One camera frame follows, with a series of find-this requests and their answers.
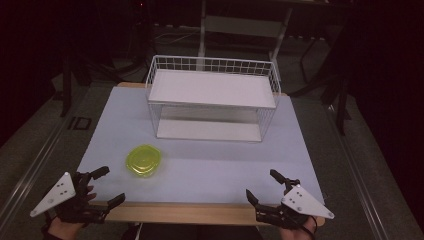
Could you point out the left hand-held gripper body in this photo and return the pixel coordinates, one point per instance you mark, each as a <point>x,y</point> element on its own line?
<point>60,193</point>

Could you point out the person's left hand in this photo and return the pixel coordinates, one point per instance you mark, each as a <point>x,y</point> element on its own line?
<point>63,230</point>

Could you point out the black stand leg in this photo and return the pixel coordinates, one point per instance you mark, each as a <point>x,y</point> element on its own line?
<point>341,110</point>

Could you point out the green plastic container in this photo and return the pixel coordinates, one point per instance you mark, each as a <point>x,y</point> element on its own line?
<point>144,160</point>

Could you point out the wooden table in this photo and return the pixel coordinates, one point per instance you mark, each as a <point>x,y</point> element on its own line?
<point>186,213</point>

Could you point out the light blue table mat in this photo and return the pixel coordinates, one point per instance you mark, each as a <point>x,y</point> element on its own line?
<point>206,173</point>

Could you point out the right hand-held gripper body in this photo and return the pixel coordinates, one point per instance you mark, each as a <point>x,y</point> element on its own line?
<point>305,205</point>

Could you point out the metal floor rail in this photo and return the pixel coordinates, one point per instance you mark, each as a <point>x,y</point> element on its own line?
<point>358,173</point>
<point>30,173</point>

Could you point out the person's right hand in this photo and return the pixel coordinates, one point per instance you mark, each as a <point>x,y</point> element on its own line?
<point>305,234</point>

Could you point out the black square floor plate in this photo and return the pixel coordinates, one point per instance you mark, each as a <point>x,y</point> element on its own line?
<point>80,123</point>

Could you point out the white metal frame stand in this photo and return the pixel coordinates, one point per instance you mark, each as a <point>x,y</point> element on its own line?
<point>241,26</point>

